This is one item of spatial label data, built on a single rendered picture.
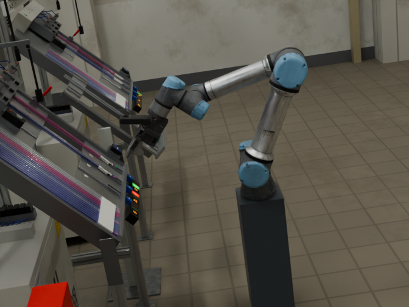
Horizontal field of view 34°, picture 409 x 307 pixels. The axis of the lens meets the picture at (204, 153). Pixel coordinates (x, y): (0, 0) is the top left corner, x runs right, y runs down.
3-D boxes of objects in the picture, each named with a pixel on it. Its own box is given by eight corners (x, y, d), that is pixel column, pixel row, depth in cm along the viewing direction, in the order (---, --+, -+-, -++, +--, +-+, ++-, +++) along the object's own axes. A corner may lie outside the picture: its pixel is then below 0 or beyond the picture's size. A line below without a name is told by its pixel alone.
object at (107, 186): (118, 170, 282) (123, 165, 281) (111, 245, 220) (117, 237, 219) (81, 144, 276) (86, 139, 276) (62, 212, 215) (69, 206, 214)
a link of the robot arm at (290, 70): (263, 179, 270) (310, 52, 250) (263, 195, 256) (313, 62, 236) (235, 170, 270) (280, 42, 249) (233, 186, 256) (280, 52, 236)
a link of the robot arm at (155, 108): (154, 102, 250) (154, 95, 257) (148, 112, 251) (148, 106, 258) (171, 111, 251) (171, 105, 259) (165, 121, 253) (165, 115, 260)
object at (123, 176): (117, 176, 282) (128, 164, 281) (109, 253, 221) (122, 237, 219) (115, 175, 282) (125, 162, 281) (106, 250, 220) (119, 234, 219)
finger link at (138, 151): (137, 165, 258) (148, 146, 256) (123, 158, 257) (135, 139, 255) (137, 162, 261) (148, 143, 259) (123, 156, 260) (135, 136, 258)
